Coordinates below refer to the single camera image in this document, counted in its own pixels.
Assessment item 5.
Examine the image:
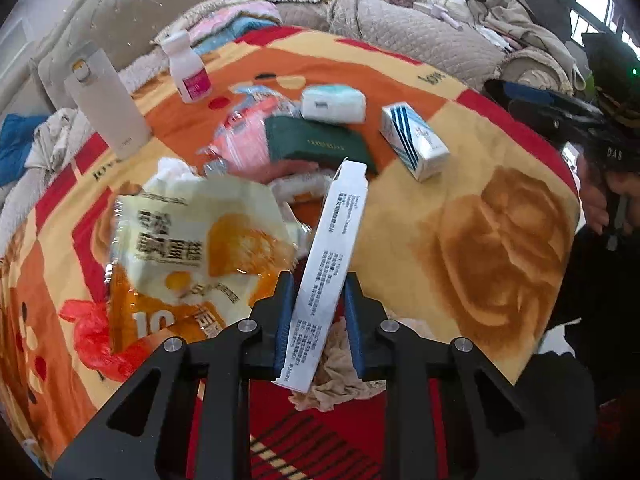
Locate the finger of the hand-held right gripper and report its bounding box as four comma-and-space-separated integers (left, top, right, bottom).
510, 102, 608, 150
482, 79, 601, 116

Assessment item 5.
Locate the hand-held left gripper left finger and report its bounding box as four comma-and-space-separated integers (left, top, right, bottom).
52, 271, 296, 480

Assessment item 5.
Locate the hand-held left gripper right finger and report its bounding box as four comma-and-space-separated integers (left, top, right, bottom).
344, 271, 596, 480

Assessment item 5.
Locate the long white carton box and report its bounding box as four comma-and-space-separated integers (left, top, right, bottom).
272, 157, 370, 393

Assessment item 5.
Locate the yellow snack bag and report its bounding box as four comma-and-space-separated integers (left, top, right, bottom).
102, 180, 301, 356

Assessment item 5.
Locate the dark green packet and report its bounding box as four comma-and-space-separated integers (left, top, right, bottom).
264, 116, 378, 176

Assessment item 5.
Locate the red plastic bag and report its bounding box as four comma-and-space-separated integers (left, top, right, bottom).
59, 300, 151, 383

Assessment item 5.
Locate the white teal tissue pack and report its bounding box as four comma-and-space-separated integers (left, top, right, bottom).
301, 85, 367, 123

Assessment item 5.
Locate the person's right hand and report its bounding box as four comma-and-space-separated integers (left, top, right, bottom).
580, 172, 608, 235

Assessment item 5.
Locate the beige coat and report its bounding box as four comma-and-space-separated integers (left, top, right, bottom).
470, 0, 576, 86

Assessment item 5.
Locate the crumpled beige tissue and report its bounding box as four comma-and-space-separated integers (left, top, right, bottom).
289, 316, 386, 412

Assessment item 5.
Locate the printed orange red blanket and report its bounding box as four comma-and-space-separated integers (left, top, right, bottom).
0, 25, 583, 480

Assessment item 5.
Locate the blue striped white box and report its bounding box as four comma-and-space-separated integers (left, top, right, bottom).
380, 102, 450, 182

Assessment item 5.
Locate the quilted beige sofa cover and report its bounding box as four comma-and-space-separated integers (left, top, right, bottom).
275, 0, 506, 91

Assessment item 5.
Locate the person's dark clothing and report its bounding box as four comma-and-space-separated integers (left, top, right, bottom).
515, 220, 640, 461

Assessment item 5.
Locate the crumpled white tissue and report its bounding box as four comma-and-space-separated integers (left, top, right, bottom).
157, 157, 202, 187

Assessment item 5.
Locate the crushed pink clear wrapper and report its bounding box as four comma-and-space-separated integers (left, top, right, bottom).
196, 85, 301, 178

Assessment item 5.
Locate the white bottle pink label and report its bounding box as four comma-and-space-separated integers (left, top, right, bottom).
161, 31, 210, 104

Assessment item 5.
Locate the white rectangular case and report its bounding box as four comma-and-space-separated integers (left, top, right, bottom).
37, 49, 152, 160

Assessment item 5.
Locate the white cloth pile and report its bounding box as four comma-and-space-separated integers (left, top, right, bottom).
22, 107, 98, 186

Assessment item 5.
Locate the folded pink blue towel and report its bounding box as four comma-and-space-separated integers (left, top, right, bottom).
190, 0, 283, 56

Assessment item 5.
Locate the blue cloth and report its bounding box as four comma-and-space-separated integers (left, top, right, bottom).
0, 114, 48, 186

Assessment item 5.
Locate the beige tufted sofa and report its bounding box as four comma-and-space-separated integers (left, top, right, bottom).
0, 0, 591, 201

